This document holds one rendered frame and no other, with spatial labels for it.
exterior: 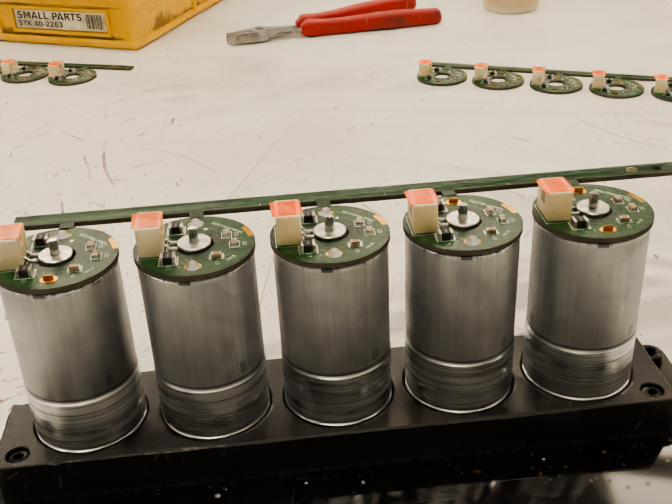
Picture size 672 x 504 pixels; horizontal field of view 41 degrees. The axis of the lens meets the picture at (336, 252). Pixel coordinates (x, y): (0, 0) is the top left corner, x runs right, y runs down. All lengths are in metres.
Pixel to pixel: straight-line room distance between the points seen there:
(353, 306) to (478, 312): 0.03
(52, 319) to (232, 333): 0.04
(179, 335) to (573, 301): 0.08
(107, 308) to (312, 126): 0.24
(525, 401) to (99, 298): 0.10
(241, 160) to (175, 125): 0.05
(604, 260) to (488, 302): 0.02
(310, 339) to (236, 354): 0.02
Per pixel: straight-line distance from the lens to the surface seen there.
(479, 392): 0.20
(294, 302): 0.19
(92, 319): 0.19
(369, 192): 0.21
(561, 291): 0.20
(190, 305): 0.18
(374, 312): 0.19
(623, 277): 0.20
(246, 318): 0.19
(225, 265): 0.18
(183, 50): 0.53
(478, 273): 0.19
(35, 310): 0.19
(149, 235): 0.18
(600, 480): 0.21
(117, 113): 0.45
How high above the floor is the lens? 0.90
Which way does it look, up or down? 30 degrees down
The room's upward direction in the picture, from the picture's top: 3 degrees counter-clockwise
